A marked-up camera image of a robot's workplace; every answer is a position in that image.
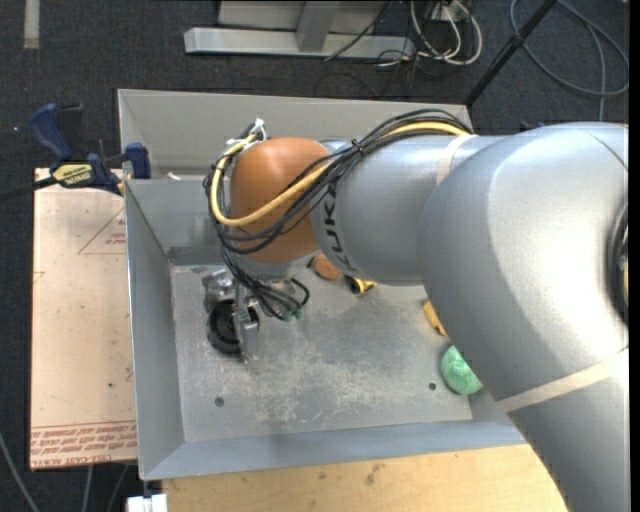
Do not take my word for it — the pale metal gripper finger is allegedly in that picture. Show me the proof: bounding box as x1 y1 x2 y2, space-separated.
240 319 262 363

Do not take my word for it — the clear glass object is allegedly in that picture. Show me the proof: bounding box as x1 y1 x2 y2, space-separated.
201 269 236 314

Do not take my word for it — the brown round toy food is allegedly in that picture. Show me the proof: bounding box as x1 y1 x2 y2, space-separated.
311 252 346 282

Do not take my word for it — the grey metal bin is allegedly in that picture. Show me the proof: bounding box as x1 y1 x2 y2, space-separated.
117 88 527 482

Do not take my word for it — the yellow and black small tool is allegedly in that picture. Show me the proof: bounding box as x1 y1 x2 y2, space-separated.
343 274 377 296

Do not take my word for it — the brown cardboard board red print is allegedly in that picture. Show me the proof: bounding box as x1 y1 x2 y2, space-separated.
29 167 139 471

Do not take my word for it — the yellow flat block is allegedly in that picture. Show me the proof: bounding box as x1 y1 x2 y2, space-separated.
421 298 449 337

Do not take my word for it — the green sponge ball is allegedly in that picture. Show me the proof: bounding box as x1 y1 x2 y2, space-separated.
439 344 484 397

